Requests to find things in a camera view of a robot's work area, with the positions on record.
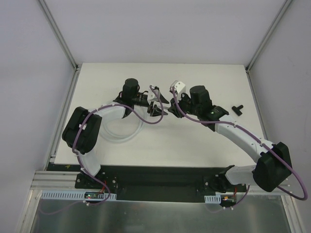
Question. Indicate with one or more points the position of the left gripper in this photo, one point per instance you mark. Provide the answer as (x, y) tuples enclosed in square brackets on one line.
[(150, 104)]

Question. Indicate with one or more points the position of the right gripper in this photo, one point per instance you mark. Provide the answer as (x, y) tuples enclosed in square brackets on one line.
[(179, 104)]

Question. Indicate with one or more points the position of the black T-shaped hose fitting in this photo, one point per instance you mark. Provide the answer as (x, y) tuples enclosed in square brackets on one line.
[(237, 109)]

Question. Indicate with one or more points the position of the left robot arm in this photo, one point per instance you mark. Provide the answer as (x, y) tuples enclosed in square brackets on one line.
[(85, 126)]

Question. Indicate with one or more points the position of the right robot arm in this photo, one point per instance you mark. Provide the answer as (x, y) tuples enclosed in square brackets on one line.
[(272, 161)]

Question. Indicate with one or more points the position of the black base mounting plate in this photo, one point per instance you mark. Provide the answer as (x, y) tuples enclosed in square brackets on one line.
[(154, 183)]

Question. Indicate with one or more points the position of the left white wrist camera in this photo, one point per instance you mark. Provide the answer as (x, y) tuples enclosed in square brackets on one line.
[(151, 97)]

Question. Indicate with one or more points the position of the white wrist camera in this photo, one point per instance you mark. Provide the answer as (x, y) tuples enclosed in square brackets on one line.
[(178, 88), (151, 97)]

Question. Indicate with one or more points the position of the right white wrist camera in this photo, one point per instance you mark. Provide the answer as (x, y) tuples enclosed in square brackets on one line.
[(178, 88)]

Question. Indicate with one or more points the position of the left aluminium frame post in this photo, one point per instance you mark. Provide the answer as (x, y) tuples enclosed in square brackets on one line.
[(57, 33)]

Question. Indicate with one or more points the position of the aluminium frame post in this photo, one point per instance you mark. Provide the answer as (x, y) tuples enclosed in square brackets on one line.
[(57, 33), (269, 33)]

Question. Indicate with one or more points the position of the right white cable duct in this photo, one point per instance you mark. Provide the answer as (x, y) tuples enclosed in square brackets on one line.
[(213, 199)]

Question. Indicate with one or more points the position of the white cable duct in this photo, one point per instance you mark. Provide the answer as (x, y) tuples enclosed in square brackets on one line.
[(213, 199), (77, 195)]

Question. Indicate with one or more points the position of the left white cable duct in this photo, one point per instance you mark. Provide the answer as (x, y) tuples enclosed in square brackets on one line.
[(77, 195)]

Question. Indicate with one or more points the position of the right aluminium frame post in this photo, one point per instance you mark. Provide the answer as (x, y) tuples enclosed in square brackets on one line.
[(269, 33)]

